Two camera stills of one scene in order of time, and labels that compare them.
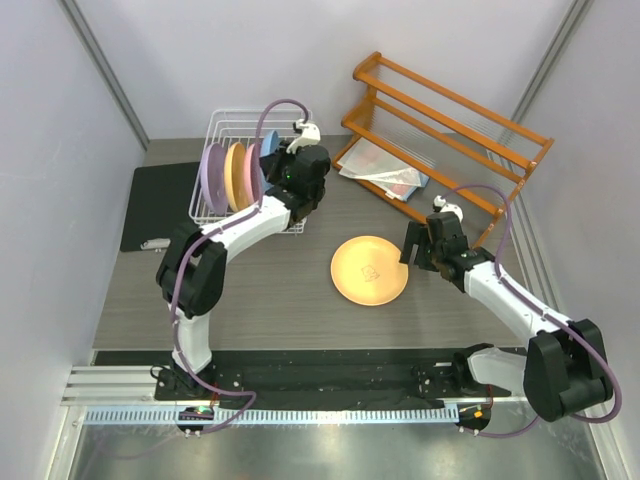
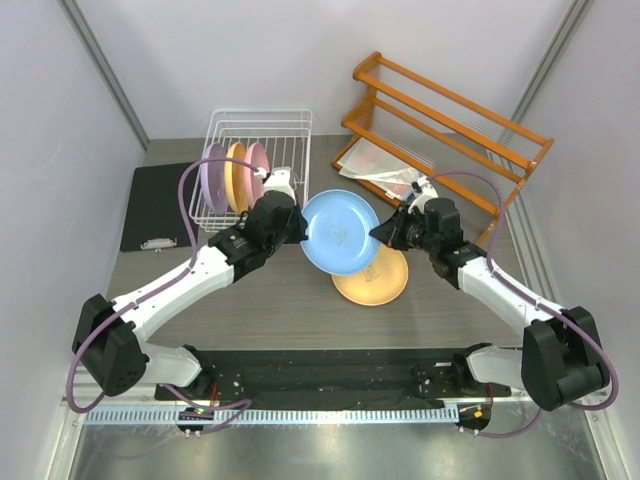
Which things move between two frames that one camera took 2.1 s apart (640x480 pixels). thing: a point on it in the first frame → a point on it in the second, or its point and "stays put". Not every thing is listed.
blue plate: x=269 y=144 → x=339 y=240
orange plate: x=235 y=176 stays put
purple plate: x=213 y=176 stays put
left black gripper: x=273 y=163 → x=301 y=226
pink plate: x=248 y=173 stays put
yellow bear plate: x=366 y=271 stays put
